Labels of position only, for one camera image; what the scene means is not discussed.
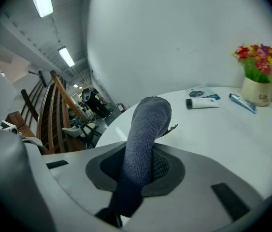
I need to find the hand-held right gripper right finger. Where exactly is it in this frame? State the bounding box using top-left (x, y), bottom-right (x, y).
top-left (121, 143), bottom-right (265, 232)

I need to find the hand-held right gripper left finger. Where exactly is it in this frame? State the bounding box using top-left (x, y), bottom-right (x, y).
top-left (41, 140), bottom-right (127, 217)

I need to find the dark blue cloth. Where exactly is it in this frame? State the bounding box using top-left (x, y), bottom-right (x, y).
top-left (94, 96), bottom-right (179, 228)

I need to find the white kidney-shaped table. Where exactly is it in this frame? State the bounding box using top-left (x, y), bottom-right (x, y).
top-left (94, 86), bottom-right (272, 200)

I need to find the white chair with black legs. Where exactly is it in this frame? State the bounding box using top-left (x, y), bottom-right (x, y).
top-left (62, 122), bottom-right (102, 145)

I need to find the brown wooden staircase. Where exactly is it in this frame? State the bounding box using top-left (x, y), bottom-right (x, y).
top-left (5, 70), bottom-right (90, 154)

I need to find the red fire extinguisher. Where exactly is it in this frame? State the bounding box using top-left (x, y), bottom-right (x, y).
top-left (115, 102), bottom-right (128, 113)

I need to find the white tube with black cap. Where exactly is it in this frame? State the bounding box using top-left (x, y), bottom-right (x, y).
top-left (186, 98), bottom-right (220, 110)

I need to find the blue and silver tube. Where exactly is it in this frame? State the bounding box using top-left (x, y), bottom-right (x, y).
top-left (229, 93), bottom-right (258, 114)

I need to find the cream pot of colourful flowers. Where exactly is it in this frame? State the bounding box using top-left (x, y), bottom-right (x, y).
top-left (231, 43), bottom-right (272, 107)

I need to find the ceiling light panel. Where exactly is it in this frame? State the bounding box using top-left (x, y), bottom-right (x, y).
top-left (57, 46), bottom-right (75, 67)
top-left (28, 0), bottom-right (54, 18)

